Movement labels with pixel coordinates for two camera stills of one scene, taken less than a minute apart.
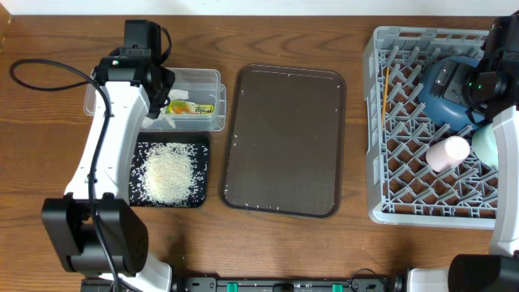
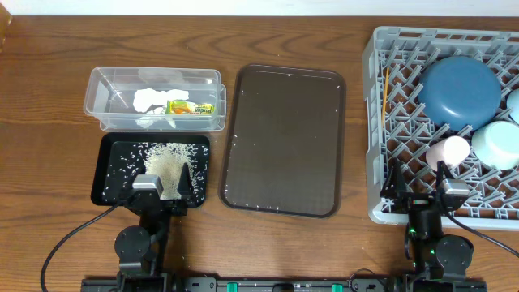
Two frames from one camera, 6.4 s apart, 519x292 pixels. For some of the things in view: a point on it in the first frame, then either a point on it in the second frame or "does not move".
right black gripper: (461, 75) → (412, 201)
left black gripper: (168, 79) → (176, 212)
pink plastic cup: (446, 153) does not move
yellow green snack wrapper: (185, 107) does not move
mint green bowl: (485, 141) does not move
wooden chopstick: (385, 96) does not move
